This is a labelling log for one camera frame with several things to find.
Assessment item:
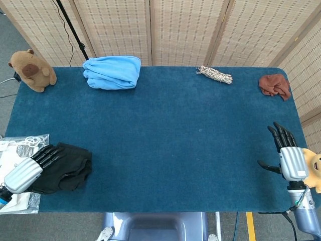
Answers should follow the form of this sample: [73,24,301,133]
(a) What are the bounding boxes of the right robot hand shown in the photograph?
[257,122,309,181]

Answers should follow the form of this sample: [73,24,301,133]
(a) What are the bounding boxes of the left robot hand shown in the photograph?
[4,145,65,194]

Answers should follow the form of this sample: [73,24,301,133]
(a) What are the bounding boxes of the black trousers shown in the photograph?
[31,142,93,194]

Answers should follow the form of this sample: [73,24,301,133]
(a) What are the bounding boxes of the clear plastic bag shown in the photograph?
[0,134,50,214]

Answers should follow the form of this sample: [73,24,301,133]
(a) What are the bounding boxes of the yellow plush toy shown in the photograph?
[301,148,321,194]

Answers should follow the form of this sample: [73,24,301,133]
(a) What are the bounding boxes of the yellow floor tape strip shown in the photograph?
[245,212,257,241]

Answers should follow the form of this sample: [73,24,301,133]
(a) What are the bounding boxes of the rust brown crumpled cloth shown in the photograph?
[258,74,291,101]

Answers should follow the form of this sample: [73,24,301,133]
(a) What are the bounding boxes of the white table leg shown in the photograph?
[215,212,222,241]

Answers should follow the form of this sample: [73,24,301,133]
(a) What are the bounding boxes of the brown capybara plush toy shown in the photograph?
[8,49,58,93]

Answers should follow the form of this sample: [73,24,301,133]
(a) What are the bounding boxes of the blue carpet table mat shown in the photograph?
[5,66,308,214]

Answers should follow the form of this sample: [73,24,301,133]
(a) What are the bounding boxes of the light blue folded towel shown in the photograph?
[82,55,142,90]

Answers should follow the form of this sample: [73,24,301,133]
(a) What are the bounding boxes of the blue robot torso base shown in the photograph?
[96,212,219,241]

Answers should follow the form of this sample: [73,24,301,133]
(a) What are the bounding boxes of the bamboo folding screen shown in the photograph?
[0,0,321,154]

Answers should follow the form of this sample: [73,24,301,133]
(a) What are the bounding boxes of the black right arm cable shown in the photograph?
[280,209,299,241]

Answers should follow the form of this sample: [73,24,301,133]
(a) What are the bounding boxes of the blue floor cable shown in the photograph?
[233,212,239,241]

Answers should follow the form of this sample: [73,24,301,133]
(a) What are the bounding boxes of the white and black rope bundle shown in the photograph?
[195,65,233,85]

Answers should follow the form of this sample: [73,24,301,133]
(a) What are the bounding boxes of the thin black hanging cable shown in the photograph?
[57,0,74,66]

